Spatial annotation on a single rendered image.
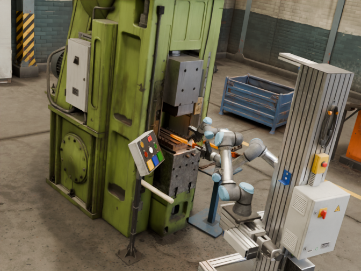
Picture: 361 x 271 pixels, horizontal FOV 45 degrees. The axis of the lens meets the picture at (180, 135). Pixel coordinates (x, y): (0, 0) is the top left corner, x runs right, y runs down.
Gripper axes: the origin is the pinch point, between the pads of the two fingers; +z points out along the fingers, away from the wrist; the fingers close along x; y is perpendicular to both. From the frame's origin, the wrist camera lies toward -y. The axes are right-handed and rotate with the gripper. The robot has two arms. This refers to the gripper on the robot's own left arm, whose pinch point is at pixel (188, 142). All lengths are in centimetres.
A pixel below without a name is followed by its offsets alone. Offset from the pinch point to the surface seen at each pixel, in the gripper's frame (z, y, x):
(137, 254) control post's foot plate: 85, 52, -53
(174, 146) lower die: 7.8, -4.5, -10.1
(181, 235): 86, 53, 4
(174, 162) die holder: 16.3, 7.2, -13.7
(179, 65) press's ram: -59, -42, -17
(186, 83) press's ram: -45, -34, -6
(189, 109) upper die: -22.4, -21.4, 2.6
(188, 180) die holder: 38.2, 19.2, 9.1
